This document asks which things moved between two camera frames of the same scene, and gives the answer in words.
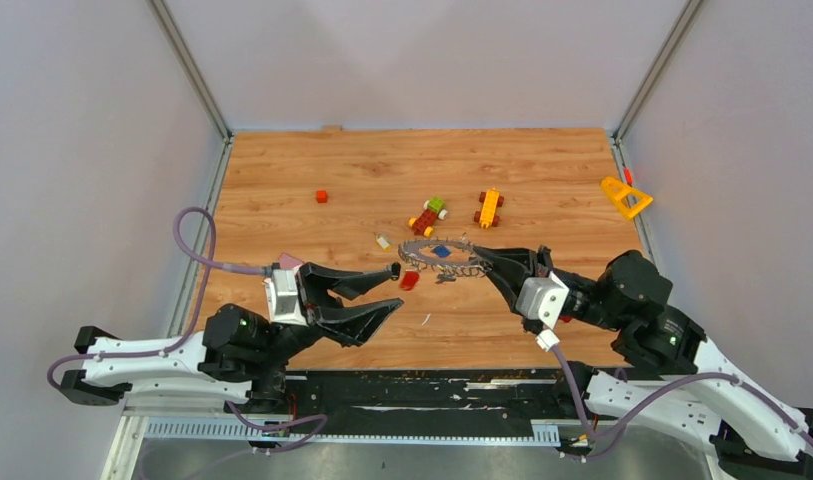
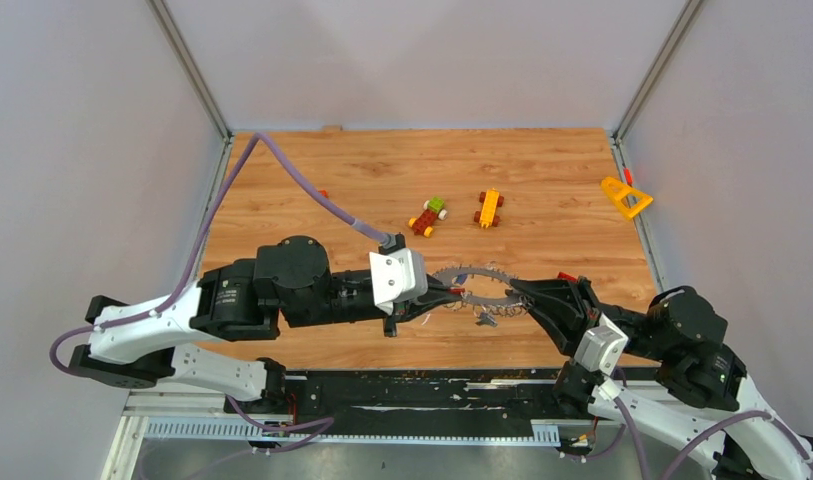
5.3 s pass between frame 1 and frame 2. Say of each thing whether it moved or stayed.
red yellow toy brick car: stayed
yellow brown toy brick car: stayed
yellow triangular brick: stayed
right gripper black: moved
